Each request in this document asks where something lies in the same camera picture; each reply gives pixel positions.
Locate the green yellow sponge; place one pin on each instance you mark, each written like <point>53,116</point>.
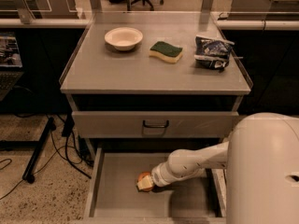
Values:
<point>165,52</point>

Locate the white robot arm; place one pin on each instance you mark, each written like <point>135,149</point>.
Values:
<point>261,160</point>

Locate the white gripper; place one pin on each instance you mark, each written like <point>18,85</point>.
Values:
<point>159,175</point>

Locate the black drawer handle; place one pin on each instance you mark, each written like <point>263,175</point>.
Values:
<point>150,125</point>

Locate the open middle drawer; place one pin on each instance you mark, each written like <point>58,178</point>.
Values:
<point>113,197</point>

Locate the grey cabinet with counter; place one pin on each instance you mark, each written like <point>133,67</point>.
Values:
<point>100,78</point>

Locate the white bowl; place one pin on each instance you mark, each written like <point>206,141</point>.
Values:
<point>123,38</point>

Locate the orange fruit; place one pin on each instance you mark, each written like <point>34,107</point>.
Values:
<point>143,174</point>

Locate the closed top drawer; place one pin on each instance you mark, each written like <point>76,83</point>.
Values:
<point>128,124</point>

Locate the laptop keyboard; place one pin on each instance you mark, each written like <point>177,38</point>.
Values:
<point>7,81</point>

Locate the blue chip bag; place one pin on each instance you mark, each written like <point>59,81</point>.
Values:
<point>213,53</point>

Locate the black desk leg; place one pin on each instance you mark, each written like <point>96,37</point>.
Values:
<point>35,145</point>

